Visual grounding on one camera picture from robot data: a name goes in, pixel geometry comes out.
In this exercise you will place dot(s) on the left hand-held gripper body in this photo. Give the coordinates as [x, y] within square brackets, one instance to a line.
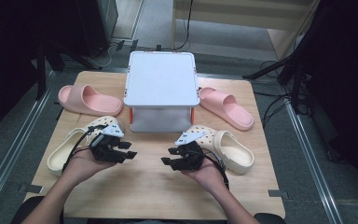
[105, 149]

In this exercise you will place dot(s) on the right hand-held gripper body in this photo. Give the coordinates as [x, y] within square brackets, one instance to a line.
[191, 157]

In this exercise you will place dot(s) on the cream perforated clog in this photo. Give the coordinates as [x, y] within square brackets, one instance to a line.
[234, 154]
[63, 151]

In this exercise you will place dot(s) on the pink slide sandal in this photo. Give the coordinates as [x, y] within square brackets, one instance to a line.
[93, 101]
[230, 109]

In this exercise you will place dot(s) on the white two-tier shoe rack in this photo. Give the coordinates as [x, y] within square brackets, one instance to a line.
[161, 77]

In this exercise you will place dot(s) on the person's right hand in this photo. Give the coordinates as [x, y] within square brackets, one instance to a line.
[209, 177]

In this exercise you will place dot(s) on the person's left hand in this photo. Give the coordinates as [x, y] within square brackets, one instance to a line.
[82, 168]

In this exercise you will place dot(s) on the black tape strip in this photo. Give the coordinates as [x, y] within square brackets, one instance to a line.
[31, 188]
[278, 193]

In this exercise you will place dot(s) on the black stand legs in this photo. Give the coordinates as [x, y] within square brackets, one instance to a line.
[41, 74]
[270, 67]

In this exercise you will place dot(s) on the black chair armrest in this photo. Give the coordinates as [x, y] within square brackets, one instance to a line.
[270, 218]
[21, 213]

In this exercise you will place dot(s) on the dark grey cabinet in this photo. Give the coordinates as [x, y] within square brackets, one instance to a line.
[105, 18]

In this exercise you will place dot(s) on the black curtain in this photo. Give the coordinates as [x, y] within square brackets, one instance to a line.
[348, 77]
[6, 46]

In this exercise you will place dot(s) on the light wooden cabinet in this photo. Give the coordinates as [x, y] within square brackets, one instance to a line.
[245, 15]

